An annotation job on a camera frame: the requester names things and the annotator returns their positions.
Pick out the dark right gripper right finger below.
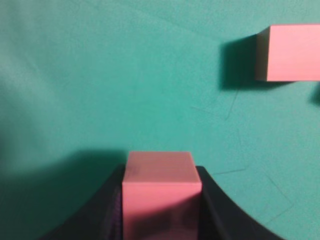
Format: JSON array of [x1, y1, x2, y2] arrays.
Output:
[[196, 166, 283, 240]]

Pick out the green cloth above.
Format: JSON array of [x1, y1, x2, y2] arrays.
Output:
[[0, 0, 320, 240]]

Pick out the pink foam cube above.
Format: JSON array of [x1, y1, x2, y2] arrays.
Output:
[[255, 23, 320, 82], [122, 151, 203, 240]]

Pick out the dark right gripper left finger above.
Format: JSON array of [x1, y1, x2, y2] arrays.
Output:
[[40, 164, 125, 240]]

